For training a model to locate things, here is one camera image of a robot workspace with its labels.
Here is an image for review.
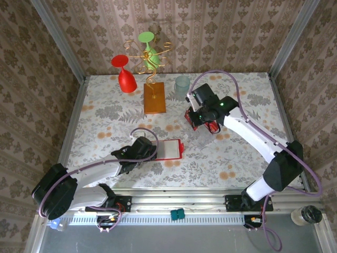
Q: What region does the red card holder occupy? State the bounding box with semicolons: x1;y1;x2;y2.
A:
149;138;185;162

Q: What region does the clear plastic cup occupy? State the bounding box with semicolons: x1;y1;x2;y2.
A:
173;75;191;98

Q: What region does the floral tablecloth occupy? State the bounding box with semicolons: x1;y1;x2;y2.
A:
61;72;304;189

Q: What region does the red wine glass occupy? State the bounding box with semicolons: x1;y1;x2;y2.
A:
111;54;138;93

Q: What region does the teal connector block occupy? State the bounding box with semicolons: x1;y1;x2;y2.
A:
170;209;186;221

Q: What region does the black power connector box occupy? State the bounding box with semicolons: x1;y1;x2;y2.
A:
95;215;121;230
243;215;265;229

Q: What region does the grey metal sheet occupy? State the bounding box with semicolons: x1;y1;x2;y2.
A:
25;223;330;253

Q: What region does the green wine glass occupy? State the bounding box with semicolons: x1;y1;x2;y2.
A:
137;31;161;70

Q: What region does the blue white connector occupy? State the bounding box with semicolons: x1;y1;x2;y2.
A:
49;218;66;232

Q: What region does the jar with black lid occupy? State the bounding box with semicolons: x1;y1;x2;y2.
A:
291;205;323;227

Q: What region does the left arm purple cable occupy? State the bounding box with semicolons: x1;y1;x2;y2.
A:
38;128;160;234

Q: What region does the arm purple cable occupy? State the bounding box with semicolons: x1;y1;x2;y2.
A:
38;128;160;234
191;70;323;251

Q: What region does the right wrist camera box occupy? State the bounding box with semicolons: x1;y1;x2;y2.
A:
186;83;215;113

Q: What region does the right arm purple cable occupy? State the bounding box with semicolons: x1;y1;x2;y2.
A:
191;70;323;251

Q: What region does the gold wire rack wooden base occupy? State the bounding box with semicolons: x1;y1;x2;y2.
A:
123;39;174;115

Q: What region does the aluminium side rail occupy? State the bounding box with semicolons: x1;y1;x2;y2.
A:
267;73;312;192
48;76;89;193

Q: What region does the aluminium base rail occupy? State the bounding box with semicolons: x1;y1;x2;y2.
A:
36;188;326;216

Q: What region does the white slotted cable duct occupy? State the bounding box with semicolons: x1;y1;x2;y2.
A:
60;213;264;227

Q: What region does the aluminium frame post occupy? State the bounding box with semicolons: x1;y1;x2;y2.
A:
29;0;87;83
268;0;321;79

